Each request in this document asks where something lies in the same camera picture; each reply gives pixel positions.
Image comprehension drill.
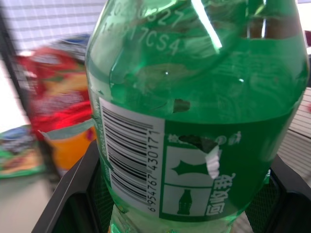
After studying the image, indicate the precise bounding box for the black mesh basket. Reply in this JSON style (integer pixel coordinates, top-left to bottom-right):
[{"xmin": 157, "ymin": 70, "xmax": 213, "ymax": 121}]
[{"xmin": 31, "ymin": 139, "xmax": 311, "ymax": 233}]

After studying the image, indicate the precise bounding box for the orange snack bag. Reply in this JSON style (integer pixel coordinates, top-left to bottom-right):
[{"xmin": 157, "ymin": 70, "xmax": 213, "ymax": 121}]
[{"xmin": 38, "ymin": 118, "xmax": 98, "ymax": 177}]

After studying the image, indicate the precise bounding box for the green snack bag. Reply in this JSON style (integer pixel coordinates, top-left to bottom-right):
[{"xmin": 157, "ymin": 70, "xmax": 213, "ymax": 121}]
[{"xmin": 0, "ymin": 124, "xmax": 47, "ymax": 180}]

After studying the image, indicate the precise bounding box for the black wire rack frame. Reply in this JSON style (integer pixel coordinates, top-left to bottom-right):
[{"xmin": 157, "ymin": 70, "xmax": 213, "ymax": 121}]
[{"xmin": 0, "ymin": 9, "xmax": 32, "ymax": 122}]

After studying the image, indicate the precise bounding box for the white slatted rack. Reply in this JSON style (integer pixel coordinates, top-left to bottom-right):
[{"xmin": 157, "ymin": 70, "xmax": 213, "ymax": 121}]
[{"xmin": 276, "ymin": 86, "xmax": 311, "ymax": 188}]

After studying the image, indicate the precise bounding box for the blue snack bag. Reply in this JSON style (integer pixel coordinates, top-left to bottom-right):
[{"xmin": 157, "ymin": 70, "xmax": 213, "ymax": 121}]
[{"xmin": 56, "ymin": 33, "xmax": 91, "ymax": 64}]

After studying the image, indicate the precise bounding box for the red snack bag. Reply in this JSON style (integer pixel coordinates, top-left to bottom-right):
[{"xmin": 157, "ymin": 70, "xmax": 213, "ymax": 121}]
[{"xmin": 15, "ymin": 46, "xmax": 96, "ymax": 142}]

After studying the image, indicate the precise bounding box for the green plastic soda bottle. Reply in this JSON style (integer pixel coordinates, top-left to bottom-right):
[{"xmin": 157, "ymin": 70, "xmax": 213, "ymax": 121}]
[{"xmin": 85, "ymin": 0, "xmax": 310, "ymax": 233}]

